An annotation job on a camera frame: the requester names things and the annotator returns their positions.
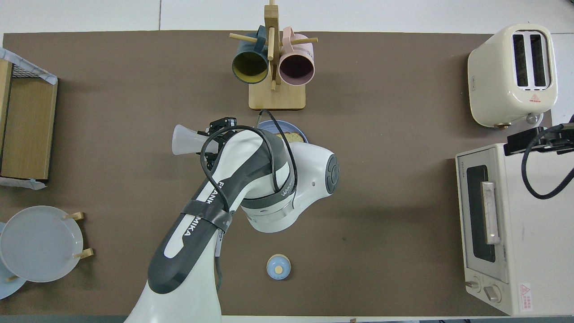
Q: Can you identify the translucent seasoning bottle blue cap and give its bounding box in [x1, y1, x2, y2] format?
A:
[173, 124, 215, 156]

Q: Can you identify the periwinkle blue plate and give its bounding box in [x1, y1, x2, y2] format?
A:
[257, 120, 309, 144]

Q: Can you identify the grey plate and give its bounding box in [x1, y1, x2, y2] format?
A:
[0, 205, 84, 283]

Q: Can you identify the light blue plate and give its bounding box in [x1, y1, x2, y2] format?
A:
[0, 222, 27, 300]

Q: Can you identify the wooden mug tree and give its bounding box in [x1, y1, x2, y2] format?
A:
[229, 0, 318, 110]

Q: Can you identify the dark teal mug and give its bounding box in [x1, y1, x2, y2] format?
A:
[232, 25, 270, 84]

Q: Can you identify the cream two-slot toaster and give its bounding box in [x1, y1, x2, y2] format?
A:
[468, 23, 558, 128]

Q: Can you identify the white toaster oven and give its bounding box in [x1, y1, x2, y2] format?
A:
[455, 143, 574, 316]

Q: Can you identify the pink mug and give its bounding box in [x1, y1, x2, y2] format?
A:
[278, 26, 315, 87]

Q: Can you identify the brown table mat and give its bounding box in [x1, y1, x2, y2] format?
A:
[0, 31, 553, 317]

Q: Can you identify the wooden box with mesh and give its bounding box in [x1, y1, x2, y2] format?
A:
[0, 47, 59, 191]

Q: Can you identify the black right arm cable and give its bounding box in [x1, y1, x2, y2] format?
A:
[521, 114, 574, 200]

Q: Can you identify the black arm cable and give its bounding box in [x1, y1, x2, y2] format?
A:
[200, 109, 299, 292]
[521, 114, 574, 200]

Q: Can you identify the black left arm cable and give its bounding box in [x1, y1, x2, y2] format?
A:
[200, 109, 299, 292]

